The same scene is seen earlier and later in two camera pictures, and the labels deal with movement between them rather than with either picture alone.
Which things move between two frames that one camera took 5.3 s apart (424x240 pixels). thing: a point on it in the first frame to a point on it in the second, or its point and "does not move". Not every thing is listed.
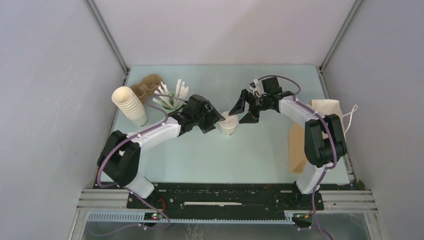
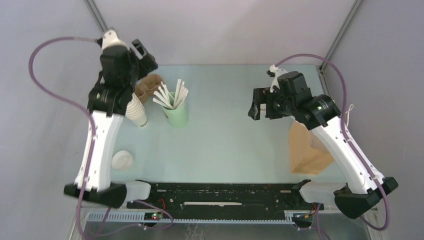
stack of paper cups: x=124 y=98 does not move
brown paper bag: x=298 y=157 does not move
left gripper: x=211 y=116 to x=147 y=63
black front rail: x=301 y=201 does not move
